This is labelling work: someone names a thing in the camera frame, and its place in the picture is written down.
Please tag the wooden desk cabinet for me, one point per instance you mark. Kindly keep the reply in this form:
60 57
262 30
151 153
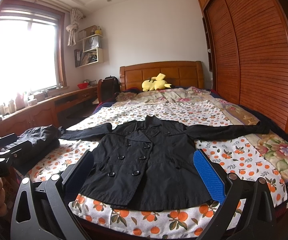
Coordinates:
46 112

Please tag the white wall shelf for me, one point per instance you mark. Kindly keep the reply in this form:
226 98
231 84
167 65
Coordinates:
89 50

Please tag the yellow plush toy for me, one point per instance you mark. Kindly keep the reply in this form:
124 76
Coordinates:
155 83

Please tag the window with wooden frame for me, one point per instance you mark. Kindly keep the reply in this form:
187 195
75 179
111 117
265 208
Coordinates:
31 47

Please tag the black double-breasted coat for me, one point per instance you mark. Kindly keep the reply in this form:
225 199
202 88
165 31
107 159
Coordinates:
148 165

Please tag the red bowl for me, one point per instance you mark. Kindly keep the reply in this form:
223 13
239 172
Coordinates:
83 85

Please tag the floral quilt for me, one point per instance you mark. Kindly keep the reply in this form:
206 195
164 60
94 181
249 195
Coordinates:
273 147

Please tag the folded black garment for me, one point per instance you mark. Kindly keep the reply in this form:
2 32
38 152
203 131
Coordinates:
35 143

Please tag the wooden louvered wardrobe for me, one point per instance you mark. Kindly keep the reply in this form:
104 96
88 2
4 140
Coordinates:
249 53

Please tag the tied white curtain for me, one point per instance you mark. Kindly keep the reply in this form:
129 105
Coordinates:
75 16

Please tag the dark wooden chair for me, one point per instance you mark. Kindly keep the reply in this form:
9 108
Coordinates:
107 88

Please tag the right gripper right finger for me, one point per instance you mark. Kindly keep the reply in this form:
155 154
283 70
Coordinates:
257 220

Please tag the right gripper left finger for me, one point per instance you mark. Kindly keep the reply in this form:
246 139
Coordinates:
41 209

